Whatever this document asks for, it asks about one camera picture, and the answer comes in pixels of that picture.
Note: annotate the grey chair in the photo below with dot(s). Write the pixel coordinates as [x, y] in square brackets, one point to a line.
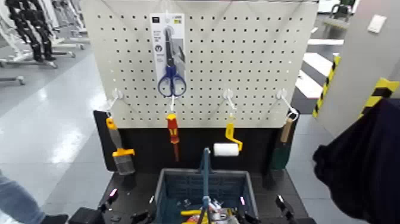
[339, 15]

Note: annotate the long yellow-black hazard strip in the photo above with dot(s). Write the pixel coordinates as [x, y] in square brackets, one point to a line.
[326, 84]

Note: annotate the person in blue jeans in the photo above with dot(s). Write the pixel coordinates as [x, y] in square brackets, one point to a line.
[15, 203]

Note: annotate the black back panel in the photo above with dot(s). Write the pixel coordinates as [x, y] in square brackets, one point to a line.
[150, 147]

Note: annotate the dark navy cloth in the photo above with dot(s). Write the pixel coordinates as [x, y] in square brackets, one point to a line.
[365, 169]

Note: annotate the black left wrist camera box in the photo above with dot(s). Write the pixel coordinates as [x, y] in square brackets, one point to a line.
[86, 216]

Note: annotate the white wheeled stand base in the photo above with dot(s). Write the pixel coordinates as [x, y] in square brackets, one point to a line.
[34, 63]

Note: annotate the white pegboard hook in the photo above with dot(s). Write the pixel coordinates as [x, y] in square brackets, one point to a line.
[172, 104]
[286, 101]
[229, 97]
[115, 95]

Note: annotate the black shoe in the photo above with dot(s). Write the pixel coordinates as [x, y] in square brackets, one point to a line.
[54, 219]

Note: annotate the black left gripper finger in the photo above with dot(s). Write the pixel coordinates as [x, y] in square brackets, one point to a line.
[110, 198]
[147, 217]

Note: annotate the blue-grey plastic crate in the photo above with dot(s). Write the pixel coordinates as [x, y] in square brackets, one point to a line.
[178, 187]

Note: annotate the black humanoid robot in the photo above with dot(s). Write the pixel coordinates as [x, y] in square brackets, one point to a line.
[31, 28]

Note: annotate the short yellow-black hazard strip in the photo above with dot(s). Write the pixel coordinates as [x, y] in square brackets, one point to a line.
[379, 92]

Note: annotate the red and yellow screwdriver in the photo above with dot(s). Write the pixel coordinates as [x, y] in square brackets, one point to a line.
[172, 128]

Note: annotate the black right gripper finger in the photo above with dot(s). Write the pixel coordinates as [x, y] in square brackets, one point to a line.
[247, 215]
[285, 208]

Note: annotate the white perforated pegboard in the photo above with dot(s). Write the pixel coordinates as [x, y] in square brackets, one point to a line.
[250, 62]

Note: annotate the blue scissors in package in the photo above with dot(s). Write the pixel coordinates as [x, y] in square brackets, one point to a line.
[159, 37]

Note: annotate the white wall switch plate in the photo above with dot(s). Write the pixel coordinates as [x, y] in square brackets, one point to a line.
[376, 23]

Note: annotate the silver and white tool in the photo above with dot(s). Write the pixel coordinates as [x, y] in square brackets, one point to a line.
[218, 214]

